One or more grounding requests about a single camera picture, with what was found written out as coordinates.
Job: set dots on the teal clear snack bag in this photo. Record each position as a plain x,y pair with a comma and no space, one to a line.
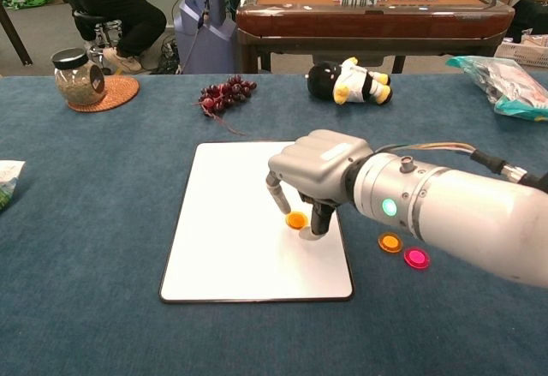
492,76

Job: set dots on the dark table leg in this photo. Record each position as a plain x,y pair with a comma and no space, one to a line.
17,37

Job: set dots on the red grape bunch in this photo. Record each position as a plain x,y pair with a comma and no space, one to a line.
227,91

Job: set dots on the white snack bag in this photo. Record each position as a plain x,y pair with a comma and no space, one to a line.
8,183

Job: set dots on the black headed plush doll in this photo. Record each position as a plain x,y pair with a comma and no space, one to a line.
325,80

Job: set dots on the pink disc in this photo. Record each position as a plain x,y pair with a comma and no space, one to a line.
416,258

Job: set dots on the black chrome stool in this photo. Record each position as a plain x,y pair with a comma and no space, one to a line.
92,18

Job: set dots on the orange disc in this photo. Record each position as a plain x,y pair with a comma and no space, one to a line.
296,220
390,242

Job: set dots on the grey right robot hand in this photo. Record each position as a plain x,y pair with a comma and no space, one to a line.
321,157

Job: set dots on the glass jar black lid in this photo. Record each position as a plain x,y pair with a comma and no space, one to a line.
79,82

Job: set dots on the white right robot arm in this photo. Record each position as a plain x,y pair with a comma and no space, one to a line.
471,213

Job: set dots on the white plastic basket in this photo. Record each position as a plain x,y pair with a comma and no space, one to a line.
522,52

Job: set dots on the white magnetic board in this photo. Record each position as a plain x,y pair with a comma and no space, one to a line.
231,230

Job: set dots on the black bag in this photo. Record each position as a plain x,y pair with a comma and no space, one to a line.
531,16

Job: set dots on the orange woven coaster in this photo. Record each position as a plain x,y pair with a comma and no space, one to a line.
122,91

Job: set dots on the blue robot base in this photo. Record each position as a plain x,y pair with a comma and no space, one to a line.
205,42

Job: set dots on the brown mahjong table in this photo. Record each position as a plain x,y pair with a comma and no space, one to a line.
364,22

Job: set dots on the seated person in black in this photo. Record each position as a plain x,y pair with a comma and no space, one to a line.
124,12

